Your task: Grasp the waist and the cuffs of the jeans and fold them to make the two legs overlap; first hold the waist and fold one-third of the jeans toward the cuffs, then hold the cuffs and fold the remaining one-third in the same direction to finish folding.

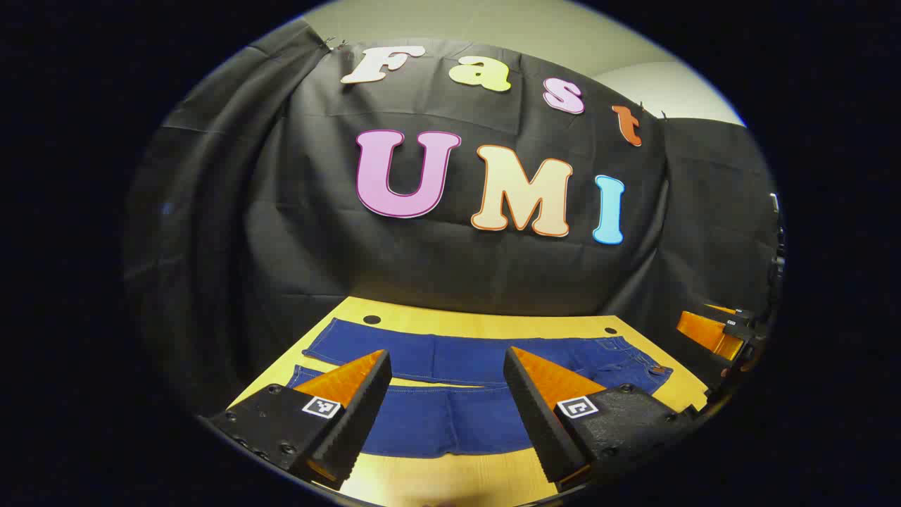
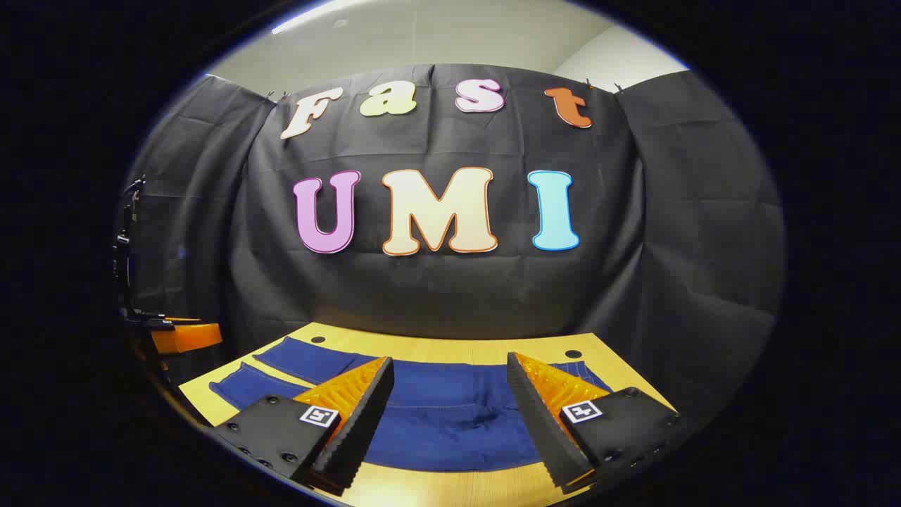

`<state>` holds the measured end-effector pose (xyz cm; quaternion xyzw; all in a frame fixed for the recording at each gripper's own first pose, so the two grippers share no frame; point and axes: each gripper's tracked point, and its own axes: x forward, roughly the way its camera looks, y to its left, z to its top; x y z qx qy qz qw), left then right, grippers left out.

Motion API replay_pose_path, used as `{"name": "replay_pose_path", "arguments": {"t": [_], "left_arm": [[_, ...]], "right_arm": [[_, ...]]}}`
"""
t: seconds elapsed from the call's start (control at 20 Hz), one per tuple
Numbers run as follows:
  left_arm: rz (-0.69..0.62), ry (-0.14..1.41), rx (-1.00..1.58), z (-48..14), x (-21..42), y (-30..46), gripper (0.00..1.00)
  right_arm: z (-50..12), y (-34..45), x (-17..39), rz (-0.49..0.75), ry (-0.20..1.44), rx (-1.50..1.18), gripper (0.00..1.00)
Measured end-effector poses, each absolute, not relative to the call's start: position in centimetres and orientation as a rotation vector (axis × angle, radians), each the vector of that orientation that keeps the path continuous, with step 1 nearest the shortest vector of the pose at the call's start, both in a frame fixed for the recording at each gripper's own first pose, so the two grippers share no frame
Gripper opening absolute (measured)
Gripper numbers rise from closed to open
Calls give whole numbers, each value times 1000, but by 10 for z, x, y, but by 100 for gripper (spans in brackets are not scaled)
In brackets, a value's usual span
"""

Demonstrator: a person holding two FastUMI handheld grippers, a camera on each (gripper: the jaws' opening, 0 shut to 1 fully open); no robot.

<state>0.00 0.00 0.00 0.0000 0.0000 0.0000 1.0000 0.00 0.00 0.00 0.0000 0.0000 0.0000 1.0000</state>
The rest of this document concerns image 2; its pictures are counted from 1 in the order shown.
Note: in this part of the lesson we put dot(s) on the black backdrop cloth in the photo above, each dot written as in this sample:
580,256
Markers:
457,296

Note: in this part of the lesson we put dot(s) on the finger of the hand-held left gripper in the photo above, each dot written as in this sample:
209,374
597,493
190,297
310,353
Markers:
190,336

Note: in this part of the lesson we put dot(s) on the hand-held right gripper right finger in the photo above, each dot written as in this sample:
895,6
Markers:
542,429

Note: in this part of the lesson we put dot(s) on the blue denim jeans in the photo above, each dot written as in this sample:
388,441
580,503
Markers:
443,422

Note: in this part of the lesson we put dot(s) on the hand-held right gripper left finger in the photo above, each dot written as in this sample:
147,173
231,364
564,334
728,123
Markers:
362,429

